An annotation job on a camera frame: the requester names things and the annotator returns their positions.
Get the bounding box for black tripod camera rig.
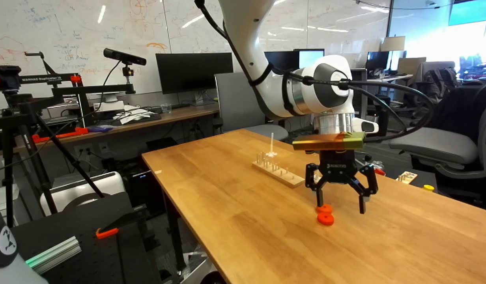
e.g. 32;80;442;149
0;50;137;230

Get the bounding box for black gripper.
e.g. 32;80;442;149
303;148;380;216

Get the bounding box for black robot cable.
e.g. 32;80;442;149
194;0;437;145

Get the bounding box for large black monitor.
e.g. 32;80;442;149
155;50;235;96

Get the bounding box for lit white screen monitor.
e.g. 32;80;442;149
294;47;327;72

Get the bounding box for aluminium extrusion bar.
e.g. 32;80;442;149
22;235;85;276

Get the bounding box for black low table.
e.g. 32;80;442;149
366;154;439;195

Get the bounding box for white lamp shade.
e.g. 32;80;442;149
380;34;409;53

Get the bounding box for white rounded machine housing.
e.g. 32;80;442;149
38;170;128;217

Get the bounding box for grey office chair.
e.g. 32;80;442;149
387;93;486;182

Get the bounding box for wooden board clear pegs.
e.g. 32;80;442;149
251;149;306;189

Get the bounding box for tan wooden block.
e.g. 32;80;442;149
396;170;418;186

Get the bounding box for long wooden workbench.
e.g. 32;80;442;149
29;85;319;151

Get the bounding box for black desk monitor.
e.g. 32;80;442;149
264;48;298;75

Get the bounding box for white paper pile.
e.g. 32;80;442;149
109;104;156;126

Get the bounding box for clear peg stand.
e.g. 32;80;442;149
264;130;279;160

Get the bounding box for grey desk chair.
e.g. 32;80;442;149
213;70;290;141

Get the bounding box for red plastic ring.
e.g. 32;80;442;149
316;211;336;227

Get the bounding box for black work surface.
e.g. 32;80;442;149
11;190;169;284

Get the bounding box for black bar camera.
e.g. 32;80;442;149
101;47;148;67

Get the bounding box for red flat tool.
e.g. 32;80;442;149
30;126;92;146

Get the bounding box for orange clamp handle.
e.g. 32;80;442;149
93;225;122;242

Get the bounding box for black cap white logo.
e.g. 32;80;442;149
0;208;19;269

